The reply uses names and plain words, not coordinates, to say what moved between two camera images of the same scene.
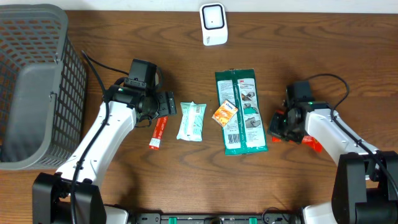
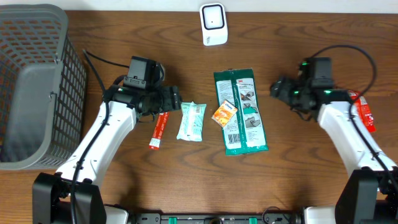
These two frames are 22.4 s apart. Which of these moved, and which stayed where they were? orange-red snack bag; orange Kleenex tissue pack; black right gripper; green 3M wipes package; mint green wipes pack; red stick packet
Moved: orange-red snack bag; black right gripper
Stayed: red stick packet; mint green wipes pack; green 3M wipes package; orange Kleenex tissue pack
